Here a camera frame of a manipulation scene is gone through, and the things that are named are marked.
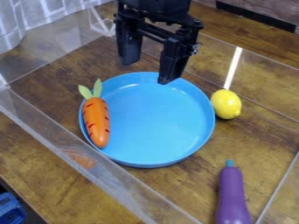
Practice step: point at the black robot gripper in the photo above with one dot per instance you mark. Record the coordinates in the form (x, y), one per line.
(163, 21)

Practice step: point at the orange toy carrot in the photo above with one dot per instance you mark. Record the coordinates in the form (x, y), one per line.
(95, 114)

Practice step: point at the blue round tray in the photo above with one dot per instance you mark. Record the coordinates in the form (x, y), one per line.
(161, 123)

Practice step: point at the dark baseboard strip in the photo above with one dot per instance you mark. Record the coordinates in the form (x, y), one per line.
(257, 16)

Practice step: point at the yellow toy lemon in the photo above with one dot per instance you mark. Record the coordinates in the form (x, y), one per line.
(226, 103)

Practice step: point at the purple toy eggplant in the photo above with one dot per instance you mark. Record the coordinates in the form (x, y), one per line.
(233, 209)

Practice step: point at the blue plastic object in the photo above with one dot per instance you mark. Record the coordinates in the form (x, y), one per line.
(12, 213)

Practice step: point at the clear acrylic enclosure wall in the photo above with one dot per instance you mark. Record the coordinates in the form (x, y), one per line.
(72, 185)

